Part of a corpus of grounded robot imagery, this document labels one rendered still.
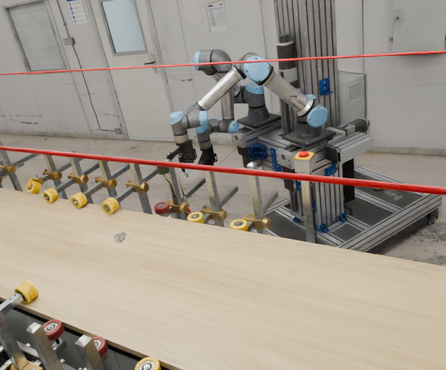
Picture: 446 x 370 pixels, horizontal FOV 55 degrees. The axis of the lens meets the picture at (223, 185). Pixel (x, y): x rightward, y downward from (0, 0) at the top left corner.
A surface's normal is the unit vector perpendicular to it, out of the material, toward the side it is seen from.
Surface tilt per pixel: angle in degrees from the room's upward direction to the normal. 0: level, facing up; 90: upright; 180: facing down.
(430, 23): 90
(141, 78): 90
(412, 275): 0
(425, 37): 90
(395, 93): 90
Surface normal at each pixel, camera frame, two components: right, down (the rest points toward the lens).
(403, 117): -0.47, 0.47
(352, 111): 0.52, 0.32
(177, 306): -0.17, -0.88
